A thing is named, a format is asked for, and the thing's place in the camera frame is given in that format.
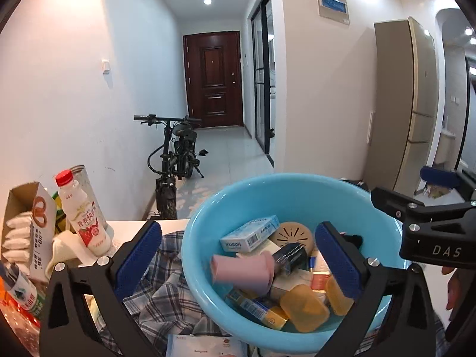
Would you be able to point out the row of white packets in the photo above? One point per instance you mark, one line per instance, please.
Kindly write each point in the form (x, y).
(16, 238)

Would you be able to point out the white washbasin cabinet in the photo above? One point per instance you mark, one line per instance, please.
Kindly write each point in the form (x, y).
(445, 145)

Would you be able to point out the black bicycle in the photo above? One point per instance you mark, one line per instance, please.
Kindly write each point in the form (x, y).
(174, 156)

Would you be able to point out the plaid shirt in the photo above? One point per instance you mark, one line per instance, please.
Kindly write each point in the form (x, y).
(167, 286)

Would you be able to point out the light blue plastic basin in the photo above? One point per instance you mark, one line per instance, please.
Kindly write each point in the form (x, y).
(260, 197)

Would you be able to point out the white wall switch box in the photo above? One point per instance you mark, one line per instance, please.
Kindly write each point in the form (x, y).
(106, 66)

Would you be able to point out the beige refrigerator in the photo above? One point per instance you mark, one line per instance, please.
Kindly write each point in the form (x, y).
(394, 100)

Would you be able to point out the red and white box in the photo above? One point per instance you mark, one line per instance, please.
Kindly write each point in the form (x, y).
(319, 279)

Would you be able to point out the small black item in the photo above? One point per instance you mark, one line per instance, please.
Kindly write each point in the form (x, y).
(351, 240)

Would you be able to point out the brown round perforated lid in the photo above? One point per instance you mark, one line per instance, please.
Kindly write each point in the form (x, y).
(293, 233)

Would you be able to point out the green yellow packet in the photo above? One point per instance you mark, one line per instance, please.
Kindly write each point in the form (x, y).
(59, 214)

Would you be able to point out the orange translucent soap case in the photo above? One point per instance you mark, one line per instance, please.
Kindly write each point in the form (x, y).
(336, 302)
(305, 309)

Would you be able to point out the red cap yogurt bottle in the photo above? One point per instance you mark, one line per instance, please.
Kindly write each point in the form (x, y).
(89, 227)

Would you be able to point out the yellow and blue box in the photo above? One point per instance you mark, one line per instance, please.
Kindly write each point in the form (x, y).
(260, 310)

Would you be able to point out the dark brown door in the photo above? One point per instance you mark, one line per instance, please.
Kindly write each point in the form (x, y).
(215, 81)

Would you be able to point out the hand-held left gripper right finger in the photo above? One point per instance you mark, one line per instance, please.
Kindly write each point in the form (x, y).
(339, 266)

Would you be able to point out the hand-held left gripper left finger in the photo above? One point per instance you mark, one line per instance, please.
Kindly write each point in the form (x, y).
(138, 256)

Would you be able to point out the flat white box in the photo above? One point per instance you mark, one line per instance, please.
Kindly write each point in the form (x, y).
(268, 247)

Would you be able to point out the white carton box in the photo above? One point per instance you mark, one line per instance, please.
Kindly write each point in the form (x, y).
(293, 283)

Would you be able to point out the blue and white box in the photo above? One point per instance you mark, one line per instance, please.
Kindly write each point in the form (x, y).
(249, 236)

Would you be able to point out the open cardboard box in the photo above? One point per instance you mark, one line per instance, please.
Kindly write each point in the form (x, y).
(41, 238)

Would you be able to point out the orange packet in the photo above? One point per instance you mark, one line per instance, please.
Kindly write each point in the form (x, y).
(6, 299)

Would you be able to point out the person's right hand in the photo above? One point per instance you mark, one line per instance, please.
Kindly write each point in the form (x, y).
(454, 290)

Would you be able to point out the wet wipes packet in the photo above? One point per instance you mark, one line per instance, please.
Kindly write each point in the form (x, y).
(200, 347)

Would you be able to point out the pink plastic cup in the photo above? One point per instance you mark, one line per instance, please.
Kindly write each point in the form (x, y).
(241, 271)

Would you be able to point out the green label water bottle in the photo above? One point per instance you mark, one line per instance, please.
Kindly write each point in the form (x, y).
(26, 297)

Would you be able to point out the black glossy box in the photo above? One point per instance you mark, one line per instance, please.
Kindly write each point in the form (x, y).
(290, 258)

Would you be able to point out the black framed glass door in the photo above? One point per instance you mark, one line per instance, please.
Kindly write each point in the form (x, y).
(266, 81)

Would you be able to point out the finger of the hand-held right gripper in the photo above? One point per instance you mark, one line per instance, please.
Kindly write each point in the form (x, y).
(439, 177)
(394, 200)

